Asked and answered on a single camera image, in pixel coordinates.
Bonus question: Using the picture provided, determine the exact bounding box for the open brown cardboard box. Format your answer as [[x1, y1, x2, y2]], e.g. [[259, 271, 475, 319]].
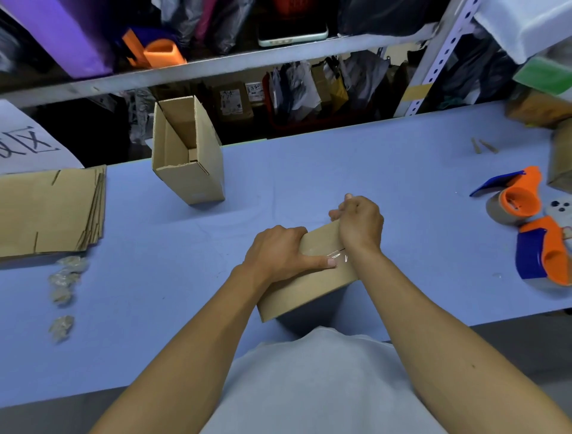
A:
[[151, 95, 226, 206]]

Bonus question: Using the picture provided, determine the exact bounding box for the white tablet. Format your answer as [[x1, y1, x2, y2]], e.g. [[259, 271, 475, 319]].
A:
[[257, 0, 330, 48]]

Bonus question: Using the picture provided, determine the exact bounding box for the person's right forearm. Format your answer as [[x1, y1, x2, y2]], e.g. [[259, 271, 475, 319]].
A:
[[348, 247, 572, 434]]

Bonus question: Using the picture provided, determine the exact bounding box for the stack of flat cardboard boxes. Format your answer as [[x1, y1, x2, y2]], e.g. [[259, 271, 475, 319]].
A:
[[0, 165, 107, 260]]

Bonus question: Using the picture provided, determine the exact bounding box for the white paper sign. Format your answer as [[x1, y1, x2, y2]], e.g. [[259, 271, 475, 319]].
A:
[[0, 99, 85, 175]]

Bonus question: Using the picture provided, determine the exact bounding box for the white foam block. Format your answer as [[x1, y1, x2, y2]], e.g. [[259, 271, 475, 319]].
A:
[[473, 0, 572, 64]]

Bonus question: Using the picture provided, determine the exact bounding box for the brown cardboard box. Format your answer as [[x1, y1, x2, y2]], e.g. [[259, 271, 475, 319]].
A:
[[151, 95, 226, 206], [257, 218, 361, 323]]

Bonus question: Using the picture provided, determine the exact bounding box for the person's left hand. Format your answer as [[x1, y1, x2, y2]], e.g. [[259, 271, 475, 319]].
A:
[[243, 225, 338, 288]]

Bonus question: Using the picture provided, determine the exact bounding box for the person's white shirt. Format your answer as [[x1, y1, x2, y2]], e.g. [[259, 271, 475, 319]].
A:
[[200, 326, 448, 434]]

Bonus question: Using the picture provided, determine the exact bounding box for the brown wrapped package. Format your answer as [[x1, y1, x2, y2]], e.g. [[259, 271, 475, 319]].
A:
[[506, 89, 572, 130]]

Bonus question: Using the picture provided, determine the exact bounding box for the person's left forearm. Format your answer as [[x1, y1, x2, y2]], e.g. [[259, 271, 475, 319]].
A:
[[88, 263, 270, 434]]

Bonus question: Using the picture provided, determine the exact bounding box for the person's right hand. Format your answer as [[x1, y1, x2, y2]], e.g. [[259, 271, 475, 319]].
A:
[[328, 193, 385, 256]]

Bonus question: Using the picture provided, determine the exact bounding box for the brown cardboard carton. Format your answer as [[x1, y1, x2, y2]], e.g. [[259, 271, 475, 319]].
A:
[[547, 129, 572, 194]]

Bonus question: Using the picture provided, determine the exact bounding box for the grey metal shelf rack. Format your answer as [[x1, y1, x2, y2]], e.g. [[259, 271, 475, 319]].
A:
[[0, 0, 482, 119]]

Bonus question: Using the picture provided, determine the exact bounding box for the purple box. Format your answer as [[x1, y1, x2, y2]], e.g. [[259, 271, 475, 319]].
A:
[[0, 0, 114, 80]]

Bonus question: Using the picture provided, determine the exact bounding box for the green plastic packet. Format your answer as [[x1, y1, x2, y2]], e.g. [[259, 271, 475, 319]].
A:
[[512, 55, 572, 96]]

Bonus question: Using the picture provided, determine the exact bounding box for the white plastic part with holes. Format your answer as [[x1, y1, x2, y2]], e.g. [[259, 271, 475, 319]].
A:
[[544, 196, 572, 230]]

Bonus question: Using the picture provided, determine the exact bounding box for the black plastic bag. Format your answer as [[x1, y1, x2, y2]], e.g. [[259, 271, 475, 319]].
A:
[[336, 0, 453, 37]]

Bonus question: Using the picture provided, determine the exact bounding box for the brown labelled parcel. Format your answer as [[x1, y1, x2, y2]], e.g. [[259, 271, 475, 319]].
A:
[[217, 82, 255, 123]]

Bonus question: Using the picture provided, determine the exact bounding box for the orange blue tape dispenser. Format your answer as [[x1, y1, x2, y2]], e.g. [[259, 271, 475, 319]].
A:
[[469, 166, 544, 226], [515, 216, 572, 287]]

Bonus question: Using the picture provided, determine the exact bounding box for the red basket of bags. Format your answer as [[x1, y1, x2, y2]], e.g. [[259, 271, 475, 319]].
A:
[[261, 57, 390, 131]]

